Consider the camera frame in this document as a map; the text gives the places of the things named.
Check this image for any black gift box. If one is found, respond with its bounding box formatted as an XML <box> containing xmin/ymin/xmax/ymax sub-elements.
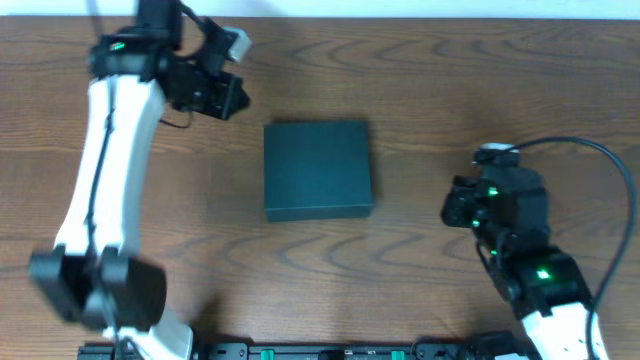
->
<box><xmin>264</xmin><ymin>121</ymin><xmax>375</xmax><ymax>223</ymax></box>

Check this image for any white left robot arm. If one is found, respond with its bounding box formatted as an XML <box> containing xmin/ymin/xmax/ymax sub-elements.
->
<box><xmin>29</xmin><ymin>1</ymin><xmax>251</xmax><ymax>359</ymax></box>

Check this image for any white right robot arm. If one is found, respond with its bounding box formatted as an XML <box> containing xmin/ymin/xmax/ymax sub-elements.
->
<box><xmin>440</xmin><ymin>166</ymin><xmax>608</xmax><ymax>359</ymax></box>

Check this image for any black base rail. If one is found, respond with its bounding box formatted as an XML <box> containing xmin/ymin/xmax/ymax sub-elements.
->
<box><xmin>77</xmin><ymin>341</ymin><xmax>541</xmax><ymax>360</ymax></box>

